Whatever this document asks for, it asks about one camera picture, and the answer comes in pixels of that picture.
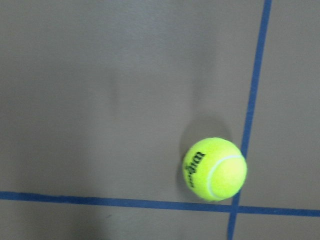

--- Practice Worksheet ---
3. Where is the tennis ball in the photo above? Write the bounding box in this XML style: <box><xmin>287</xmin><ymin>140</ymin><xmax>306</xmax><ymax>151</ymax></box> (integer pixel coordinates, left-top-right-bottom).
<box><xmin>182</xmin><ymin>137</ymin><xmax>247</xmax><ymax>202</ymax></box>

